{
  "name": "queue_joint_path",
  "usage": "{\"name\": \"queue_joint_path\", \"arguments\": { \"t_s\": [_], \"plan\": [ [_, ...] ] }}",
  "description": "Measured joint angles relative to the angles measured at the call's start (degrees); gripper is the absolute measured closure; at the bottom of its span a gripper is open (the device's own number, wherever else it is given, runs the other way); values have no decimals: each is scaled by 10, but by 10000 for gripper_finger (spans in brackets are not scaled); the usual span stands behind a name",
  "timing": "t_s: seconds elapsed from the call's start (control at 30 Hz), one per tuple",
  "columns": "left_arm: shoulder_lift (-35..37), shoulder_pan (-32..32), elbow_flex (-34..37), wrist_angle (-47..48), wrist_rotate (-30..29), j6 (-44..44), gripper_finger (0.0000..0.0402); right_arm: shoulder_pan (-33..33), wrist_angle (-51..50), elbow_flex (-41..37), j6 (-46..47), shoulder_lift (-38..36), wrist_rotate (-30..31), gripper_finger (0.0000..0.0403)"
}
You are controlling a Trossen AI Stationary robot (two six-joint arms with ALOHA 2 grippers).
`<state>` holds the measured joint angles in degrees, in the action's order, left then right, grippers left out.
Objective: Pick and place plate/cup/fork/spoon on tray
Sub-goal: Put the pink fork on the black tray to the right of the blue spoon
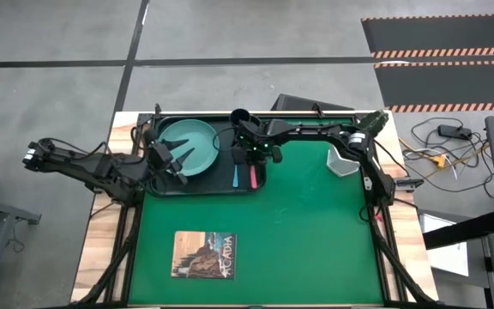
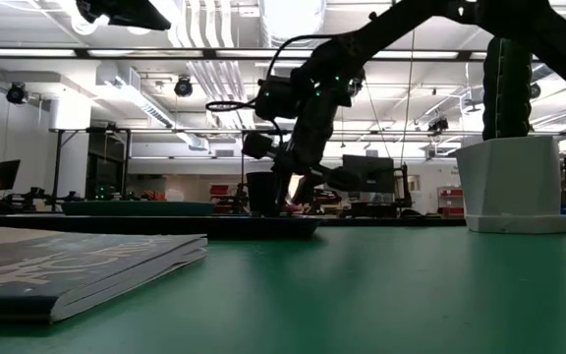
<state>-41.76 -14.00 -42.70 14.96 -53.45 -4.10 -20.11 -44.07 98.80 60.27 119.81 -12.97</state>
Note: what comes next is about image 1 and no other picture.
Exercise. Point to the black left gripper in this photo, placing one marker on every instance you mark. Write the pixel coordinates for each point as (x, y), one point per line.
(160, 156)

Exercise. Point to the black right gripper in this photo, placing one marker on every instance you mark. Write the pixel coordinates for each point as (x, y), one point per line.
(253, 139)

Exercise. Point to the red plastic utensil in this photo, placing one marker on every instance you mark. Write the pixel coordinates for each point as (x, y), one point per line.
(253, 178)

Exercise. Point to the teal round plate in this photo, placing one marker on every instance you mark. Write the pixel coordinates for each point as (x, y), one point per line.
(200, 141)

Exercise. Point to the blue plastic utensil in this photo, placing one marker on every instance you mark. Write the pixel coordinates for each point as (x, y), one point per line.
(235, 177)

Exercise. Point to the black ribbed cup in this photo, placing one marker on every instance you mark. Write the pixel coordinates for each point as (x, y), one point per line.
(242, 116)

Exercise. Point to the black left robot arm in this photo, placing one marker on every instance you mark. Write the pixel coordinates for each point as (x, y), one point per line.
(92, 165)

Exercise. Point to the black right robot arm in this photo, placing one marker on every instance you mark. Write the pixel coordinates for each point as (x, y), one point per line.
(315, 131)

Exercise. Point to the black rectangular tray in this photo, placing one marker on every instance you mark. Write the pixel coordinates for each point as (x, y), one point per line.
(212, 184)

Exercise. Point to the white plastic container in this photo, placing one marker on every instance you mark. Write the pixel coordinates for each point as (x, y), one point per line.
(342, 163)

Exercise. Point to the Acadia picture book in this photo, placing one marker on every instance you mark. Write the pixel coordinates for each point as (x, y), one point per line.
(204, 255)

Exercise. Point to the black power adapter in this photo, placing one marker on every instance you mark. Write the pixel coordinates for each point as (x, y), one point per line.
(455, 131)

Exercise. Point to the black mat orange striped edge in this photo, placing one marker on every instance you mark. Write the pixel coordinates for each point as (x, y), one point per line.
(448, 86)
(440, 34)

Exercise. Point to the white board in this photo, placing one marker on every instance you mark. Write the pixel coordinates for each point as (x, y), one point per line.
(444, 249)

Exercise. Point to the black aluminium rig frame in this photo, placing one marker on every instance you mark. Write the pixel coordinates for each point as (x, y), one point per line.
(114, 257)

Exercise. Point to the black side bracket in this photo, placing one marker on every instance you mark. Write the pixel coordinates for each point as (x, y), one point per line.
(409, 183)

